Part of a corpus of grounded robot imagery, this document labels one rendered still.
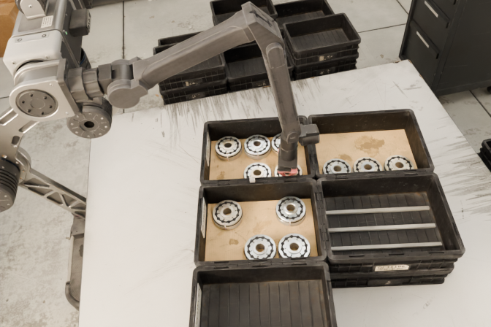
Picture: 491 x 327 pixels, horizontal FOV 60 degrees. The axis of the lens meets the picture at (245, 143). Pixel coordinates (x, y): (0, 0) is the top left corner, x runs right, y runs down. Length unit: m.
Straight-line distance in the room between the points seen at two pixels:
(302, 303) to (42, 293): 1.59
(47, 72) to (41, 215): 1.83
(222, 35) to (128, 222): 0.96
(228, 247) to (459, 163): 1.00
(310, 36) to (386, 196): 1.47
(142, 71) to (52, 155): 2.14
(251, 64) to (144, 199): 1.32
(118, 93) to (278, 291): 0.76
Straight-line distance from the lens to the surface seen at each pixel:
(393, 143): 1.75
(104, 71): 1.12
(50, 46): 1.17
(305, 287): 1.40
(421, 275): 1.55
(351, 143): 1.72
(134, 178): 1.87
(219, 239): 1.48
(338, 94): 2.10
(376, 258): 1.35
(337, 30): 2.87
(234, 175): 1.62
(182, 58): 1.05
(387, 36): 3.72
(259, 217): 1.51
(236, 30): 1.01
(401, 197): 1.60
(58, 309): 2.53
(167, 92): 2.54
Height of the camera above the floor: 2.12
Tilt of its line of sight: 49 degrees down
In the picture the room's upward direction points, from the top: 7 degrees counter-clockwise
